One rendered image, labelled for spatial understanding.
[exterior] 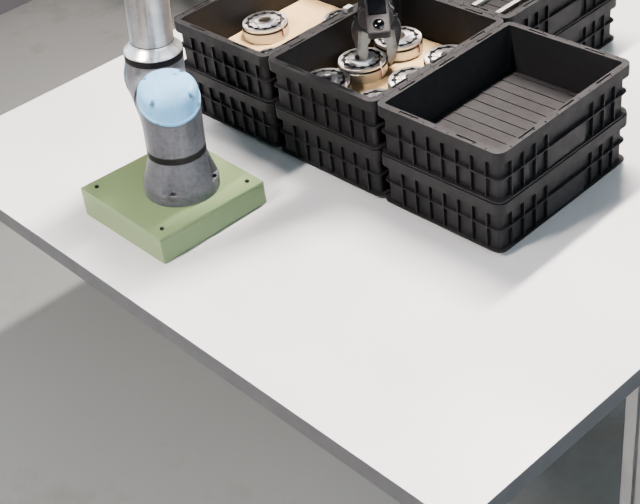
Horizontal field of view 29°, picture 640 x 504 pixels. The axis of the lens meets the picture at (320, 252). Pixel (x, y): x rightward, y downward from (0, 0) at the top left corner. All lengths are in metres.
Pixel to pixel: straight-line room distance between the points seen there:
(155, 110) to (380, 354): 0.63
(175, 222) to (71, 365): 1.00
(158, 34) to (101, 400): 1.10
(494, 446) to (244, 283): 0.61
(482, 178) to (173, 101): 0.59
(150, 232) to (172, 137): 0.18
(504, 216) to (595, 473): 0.81
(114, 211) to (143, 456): 0.77
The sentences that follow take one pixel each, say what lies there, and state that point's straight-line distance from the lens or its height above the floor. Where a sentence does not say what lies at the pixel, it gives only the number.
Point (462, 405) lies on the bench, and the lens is 2.03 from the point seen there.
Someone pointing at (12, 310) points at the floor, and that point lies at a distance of 3.56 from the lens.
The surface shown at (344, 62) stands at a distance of 2.63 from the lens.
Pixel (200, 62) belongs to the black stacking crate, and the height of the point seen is 0.84.
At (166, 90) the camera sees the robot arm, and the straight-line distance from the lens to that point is 2.37.
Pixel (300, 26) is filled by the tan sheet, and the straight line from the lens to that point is 2.86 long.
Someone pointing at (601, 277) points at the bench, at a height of 0.70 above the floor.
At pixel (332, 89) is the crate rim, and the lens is 2.41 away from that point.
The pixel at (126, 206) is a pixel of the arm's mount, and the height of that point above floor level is 0.76.
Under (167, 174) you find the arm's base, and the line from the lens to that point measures 2.42.
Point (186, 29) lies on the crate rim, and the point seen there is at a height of 0.92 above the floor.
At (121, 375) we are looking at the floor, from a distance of 3.25.
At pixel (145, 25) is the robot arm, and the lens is 2.43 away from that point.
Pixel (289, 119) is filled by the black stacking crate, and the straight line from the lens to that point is 2.56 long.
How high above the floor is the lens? 2.13
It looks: 37 degrees down
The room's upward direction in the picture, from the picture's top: 7 degrees counter-clockwise
